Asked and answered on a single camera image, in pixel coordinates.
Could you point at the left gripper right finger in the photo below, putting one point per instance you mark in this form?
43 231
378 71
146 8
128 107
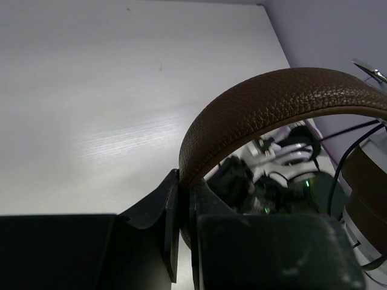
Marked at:
280 251

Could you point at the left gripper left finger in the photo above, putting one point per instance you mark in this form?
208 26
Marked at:
136 249

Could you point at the brown silver headphones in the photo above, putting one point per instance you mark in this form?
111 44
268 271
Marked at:
278 98

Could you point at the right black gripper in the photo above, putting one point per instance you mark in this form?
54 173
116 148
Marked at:
233 183

